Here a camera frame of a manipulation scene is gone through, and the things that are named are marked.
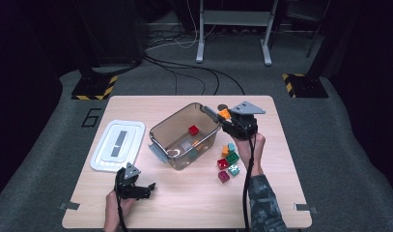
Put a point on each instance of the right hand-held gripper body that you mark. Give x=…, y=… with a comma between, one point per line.
x=244, y=127

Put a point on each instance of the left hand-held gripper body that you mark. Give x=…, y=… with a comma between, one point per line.
x=126, y=185

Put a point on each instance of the orange and white toy block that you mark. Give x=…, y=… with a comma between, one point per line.
x=224, y=113

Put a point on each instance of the light blue toy block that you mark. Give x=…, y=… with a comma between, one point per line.
x=231, y=147

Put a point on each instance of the small orange toy block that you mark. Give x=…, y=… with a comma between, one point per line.
x=225, y=151

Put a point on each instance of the white box lid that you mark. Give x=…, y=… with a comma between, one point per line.
x=117, y=158

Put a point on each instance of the green toy block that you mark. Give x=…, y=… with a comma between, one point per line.
x=232, y=158

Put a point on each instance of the hollow red toy block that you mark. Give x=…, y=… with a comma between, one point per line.
x=222, y=163

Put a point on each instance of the teal toy block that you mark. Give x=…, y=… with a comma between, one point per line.
x=193, y=152

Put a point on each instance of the white dotted toy block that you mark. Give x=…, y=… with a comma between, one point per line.
x=233, y=169

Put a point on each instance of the magenta toy block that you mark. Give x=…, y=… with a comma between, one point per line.
x=223, y=176

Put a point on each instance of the translucent brown storage box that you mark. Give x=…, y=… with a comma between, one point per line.
x=174, y=129

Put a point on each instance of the person's right hand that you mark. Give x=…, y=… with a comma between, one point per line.
x=253, y=151

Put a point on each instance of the person's left hand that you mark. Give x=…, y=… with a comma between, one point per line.
x=115, y=209

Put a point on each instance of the black table grommet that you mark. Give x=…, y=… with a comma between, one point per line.
x=221, y=106

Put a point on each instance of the grey tape piece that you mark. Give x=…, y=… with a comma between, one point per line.
x=69, y=205

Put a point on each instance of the black striped stand base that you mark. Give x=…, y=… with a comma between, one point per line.
x=308, y=86
x=91, y=87

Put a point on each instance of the white metal stand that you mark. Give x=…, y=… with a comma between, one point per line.
x=200, y=48

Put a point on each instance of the dark cabinet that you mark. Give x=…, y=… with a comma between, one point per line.
x=120, y=32

